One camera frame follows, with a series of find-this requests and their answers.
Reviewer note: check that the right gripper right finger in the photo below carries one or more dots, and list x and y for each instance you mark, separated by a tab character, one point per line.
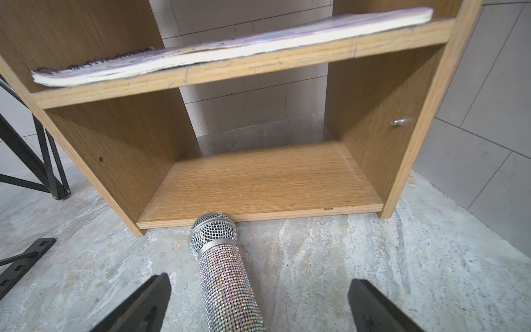
373	311

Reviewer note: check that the purple cartoon spiral notebook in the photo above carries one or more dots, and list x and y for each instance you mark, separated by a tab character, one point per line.
150	60

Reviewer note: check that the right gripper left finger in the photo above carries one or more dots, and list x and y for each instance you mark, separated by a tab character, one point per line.
143	310

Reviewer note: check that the black folding laptop stand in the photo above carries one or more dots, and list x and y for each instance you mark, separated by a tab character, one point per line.
19	265

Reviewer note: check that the black perforated music stand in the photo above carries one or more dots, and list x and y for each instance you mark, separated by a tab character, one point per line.
47	168

